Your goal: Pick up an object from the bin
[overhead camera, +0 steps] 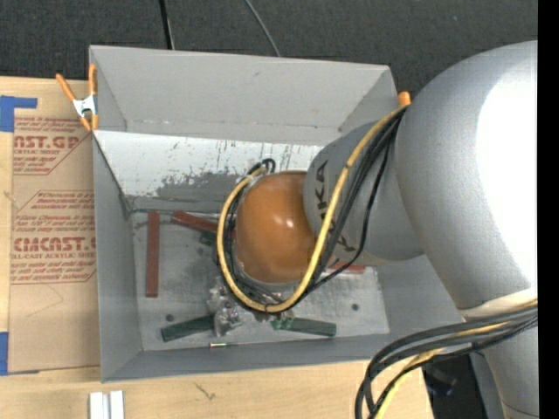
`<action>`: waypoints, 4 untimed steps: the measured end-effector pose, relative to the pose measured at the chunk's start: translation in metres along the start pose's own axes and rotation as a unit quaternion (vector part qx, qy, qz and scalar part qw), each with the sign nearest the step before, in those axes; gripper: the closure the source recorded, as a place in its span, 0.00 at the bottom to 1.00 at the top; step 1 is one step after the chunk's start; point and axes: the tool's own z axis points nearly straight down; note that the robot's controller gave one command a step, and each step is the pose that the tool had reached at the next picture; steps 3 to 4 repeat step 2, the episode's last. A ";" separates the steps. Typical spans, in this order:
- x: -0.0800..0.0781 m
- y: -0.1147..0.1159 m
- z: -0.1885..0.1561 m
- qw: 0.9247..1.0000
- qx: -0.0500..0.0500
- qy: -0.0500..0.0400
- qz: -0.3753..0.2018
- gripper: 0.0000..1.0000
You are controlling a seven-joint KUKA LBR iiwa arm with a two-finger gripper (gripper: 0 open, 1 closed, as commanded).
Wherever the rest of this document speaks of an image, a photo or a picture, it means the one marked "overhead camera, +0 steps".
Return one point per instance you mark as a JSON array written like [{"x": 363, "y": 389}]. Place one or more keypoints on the grey metal bin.
[{"x": 183, "y": 273}]

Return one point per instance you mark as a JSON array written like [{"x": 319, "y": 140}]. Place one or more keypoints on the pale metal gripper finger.
[
  {"x": 228, "y": 319},
  {"x": 217, "y": 299}
]

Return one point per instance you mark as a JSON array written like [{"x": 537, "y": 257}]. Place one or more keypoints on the red-brown flat block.
[
  {"x": 153, "y": 256},
  {"x": 192, "y": 221},
  {"x": 351, "y": 269}
]

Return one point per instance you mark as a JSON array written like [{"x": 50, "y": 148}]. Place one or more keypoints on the dark green flat block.
[
  {"x": 185, "y": 327},
  {"x": 316, "y": 327}
]

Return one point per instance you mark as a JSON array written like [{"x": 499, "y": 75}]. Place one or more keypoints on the brown cardboard board red print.
[{"x": 48, "y": 312}]

